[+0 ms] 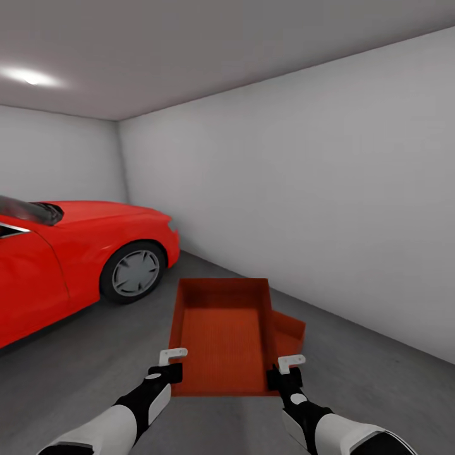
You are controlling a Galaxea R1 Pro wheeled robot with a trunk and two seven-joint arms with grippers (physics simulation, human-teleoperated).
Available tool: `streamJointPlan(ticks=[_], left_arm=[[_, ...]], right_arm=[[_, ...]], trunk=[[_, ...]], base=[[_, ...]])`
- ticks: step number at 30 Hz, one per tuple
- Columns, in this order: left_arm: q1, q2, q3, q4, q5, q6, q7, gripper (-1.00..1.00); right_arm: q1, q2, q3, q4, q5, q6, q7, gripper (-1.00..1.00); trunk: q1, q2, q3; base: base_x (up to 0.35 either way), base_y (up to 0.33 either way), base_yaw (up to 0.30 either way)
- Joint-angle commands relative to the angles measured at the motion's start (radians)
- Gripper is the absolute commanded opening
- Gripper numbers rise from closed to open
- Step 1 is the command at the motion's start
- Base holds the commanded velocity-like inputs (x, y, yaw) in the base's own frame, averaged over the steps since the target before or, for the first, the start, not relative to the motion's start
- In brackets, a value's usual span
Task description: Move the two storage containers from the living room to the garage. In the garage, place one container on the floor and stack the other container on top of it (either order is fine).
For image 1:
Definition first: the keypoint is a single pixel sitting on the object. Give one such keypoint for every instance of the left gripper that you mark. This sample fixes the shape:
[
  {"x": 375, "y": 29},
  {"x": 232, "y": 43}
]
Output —
[{"x": 175, "y": 371}]

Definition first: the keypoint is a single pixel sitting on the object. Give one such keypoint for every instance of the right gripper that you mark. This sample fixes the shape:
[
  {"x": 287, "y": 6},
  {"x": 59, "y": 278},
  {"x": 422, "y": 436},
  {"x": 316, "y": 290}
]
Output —
[{"x": 276, "y": 380}]

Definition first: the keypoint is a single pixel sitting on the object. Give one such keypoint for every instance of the storage box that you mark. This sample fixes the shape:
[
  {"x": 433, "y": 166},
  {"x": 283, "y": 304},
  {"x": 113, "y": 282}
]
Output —
[
  {"x": 289, "y": 334},
  {"x": 226, "y": 324}
]

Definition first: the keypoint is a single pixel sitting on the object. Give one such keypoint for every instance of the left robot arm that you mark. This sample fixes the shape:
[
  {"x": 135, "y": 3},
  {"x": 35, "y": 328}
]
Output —
[{"x": 118, "y": 429}]

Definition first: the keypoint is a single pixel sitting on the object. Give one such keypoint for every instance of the car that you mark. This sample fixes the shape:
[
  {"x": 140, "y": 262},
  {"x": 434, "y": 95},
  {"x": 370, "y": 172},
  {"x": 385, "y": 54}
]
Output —
[{"x": 56, "y": 258}]

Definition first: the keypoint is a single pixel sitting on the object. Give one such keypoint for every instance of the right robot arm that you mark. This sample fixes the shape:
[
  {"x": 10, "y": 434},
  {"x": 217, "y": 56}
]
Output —
[{"x": 319, "y": 430}]

